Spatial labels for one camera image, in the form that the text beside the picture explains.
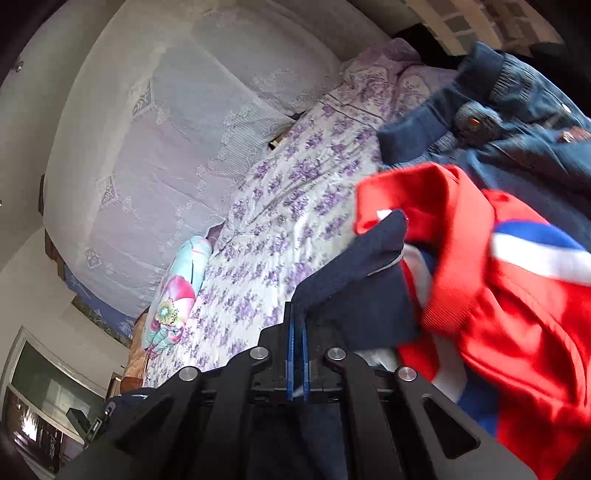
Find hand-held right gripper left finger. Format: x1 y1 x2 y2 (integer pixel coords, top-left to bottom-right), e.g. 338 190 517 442
55 302 297 480

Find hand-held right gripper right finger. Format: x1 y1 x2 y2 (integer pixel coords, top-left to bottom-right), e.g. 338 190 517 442
298 322 540 480

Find navy pants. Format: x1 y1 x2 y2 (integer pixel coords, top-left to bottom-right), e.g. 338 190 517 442
203 210 423 480

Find white framed window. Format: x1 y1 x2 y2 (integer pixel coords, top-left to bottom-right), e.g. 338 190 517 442
0 325 112 476

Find orange-brown pillow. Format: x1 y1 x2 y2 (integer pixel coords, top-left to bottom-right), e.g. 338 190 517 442
121 308 152 393

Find folded floral quilt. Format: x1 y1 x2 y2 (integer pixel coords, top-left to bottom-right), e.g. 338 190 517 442
142 235 214 356

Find blue patterned cloth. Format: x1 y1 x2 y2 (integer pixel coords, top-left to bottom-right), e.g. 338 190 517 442
64 264 153 347

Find purple floral bed sheet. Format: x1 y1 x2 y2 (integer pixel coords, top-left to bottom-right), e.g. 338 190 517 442
143 90 409 398

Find wooden headboard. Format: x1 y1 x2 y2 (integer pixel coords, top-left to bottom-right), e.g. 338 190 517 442
38 174 66 280

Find red jacket with striped trim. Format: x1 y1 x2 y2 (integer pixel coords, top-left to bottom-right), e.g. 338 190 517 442
353 164 591 480

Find white lace headboard cover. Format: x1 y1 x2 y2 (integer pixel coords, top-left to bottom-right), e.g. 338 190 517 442
44 0 393 319

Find blue jeans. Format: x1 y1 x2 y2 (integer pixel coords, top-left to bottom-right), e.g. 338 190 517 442
378 41 591 241

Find lavender pillow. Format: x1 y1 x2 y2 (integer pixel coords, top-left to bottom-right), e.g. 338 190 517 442
344 39 462 123

